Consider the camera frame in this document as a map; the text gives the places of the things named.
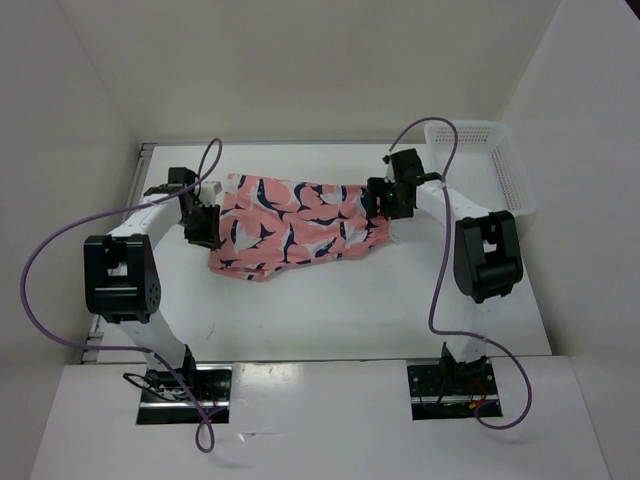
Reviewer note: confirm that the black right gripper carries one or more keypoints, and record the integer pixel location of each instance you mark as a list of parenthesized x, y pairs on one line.
[(378, 188)]

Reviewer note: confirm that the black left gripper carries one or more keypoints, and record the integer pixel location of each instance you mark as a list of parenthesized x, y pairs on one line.
[(210, 235)]

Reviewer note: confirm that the pink shark print shorts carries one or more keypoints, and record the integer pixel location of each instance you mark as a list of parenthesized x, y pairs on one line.
[(269, 225)]

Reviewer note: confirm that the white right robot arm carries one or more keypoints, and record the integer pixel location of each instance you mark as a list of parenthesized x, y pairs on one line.
[(481, 252)]

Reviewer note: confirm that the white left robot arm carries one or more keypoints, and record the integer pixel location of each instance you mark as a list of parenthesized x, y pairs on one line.
[(122, 283)]

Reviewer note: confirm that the white plastic basket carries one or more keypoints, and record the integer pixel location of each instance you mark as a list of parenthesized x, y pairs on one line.
[(482, 161)]

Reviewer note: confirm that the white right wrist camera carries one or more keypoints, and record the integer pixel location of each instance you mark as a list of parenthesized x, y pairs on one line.
[(390, 176)]

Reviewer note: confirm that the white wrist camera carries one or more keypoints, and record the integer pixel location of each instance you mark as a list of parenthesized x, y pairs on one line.
[(208, 192), (390, 176)]

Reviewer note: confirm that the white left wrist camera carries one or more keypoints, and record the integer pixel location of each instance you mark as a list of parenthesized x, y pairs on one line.
[(208, 192)]

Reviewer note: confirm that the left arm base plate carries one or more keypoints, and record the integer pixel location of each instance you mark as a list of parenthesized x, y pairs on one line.
[(164, 402)]

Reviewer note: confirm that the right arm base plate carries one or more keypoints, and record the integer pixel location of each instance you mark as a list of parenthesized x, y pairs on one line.
[(433, 397)]

